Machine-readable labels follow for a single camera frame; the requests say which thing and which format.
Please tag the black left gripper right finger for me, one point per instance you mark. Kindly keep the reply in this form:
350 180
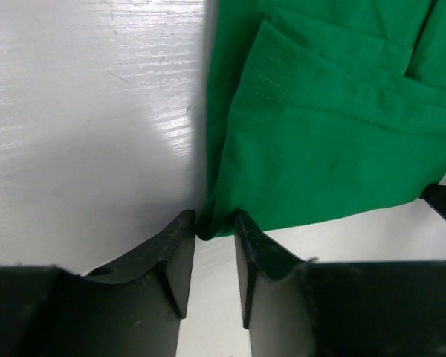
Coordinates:
294 307

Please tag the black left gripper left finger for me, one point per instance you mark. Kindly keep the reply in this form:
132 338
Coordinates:
131 306

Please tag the green t shirt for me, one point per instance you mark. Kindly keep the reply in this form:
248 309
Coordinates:
318 110

